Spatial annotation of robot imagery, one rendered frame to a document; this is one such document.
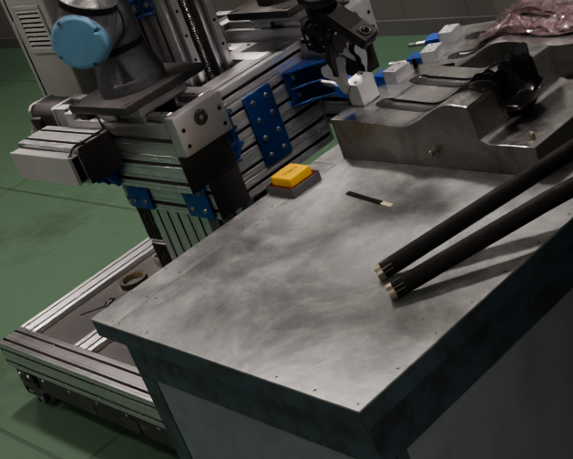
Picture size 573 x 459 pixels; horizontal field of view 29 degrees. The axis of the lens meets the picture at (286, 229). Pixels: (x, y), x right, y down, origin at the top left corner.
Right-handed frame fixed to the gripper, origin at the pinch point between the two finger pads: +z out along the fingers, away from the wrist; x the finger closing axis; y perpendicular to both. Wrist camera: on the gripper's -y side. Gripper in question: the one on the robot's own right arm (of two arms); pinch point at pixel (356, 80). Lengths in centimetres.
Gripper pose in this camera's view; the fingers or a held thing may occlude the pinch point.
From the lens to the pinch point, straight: 227.3
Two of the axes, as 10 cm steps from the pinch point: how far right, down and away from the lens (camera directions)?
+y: -7.0, -2.3, 6.8
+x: -6.4, 6.2, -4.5
